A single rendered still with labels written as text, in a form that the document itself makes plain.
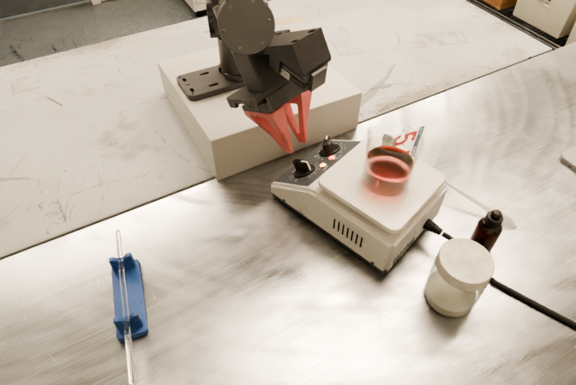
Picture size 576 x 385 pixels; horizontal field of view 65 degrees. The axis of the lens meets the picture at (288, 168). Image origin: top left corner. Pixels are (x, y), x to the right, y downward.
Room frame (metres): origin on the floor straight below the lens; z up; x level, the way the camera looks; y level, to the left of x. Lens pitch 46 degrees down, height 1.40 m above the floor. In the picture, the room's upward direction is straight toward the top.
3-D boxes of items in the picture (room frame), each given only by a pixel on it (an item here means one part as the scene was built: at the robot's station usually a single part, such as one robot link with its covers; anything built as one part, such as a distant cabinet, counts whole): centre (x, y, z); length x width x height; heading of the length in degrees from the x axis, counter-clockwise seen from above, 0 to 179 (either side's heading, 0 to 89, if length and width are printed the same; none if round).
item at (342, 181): (0.38, -0.12, 0.98); 0.12 x 0.12 x 0.01; 47
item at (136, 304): (0.26, 0.19, 0.92); 0.10 x 0.03 x 0.04; 19
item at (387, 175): (0.37, -0.12, 1.03); 0.07 x 0.06 x 0.08; 36
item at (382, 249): (0.40, -0.10, 0.94); 0.22 x 0.13 x 0.08; 47
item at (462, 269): (0.27, -0.19, 0.94); 0.06 x 0.06 x 0.08
